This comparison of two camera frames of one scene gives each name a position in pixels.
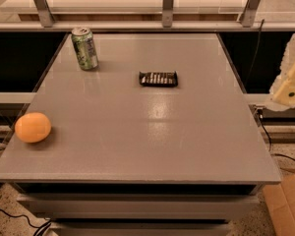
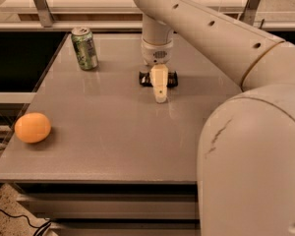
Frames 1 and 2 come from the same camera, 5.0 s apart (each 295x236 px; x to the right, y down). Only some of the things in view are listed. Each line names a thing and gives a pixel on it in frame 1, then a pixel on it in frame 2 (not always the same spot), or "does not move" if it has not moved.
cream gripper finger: [292, 91] -> [158, 56]
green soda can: [85, 47] does not move
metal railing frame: [147, 7] does not move
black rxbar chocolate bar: [158, 79] does not move
